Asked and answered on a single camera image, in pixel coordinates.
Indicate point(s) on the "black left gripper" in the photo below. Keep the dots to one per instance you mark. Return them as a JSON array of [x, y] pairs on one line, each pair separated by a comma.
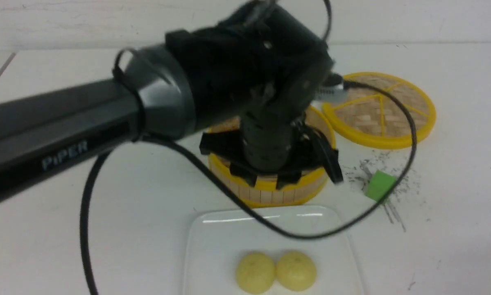
[[266, 146]]

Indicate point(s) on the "yellow steamed bun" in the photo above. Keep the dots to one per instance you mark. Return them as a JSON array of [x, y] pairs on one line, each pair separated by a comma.
[[296, 271]]

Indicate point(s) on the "yellowish steamed bun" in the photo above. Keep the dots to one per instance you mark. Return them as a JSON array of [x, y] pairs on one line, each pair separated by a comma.
[[255, 273]]

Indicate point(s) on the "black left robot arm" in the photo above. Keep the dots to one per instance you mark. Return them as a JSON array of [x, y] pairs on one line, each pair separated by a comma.
[[260, 64]]

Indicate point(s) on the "white square plate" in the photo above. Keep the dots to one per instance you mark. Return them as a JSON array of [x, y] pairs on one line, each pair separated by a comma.
[[218, 240]]

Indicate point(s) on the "bamboo steamer lid yellow rim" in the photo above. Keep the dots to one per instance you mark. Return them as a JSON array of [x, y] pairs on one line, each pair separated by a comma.
[[370, 119]]

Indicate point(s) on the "green cube block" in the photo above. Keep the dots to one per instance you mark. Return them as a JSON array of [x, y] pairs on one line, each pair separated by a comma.
[[379, 183]]

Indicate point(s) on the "bamboo steamer basket yellow rim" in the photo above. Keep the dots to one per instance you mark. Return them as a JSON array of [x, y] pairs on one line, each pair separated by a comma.
[[264, 194]]

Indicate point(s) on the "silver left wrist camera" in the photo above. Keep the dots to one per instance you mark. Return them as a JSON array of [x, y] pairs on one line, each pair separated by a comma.
[[332, 90]]

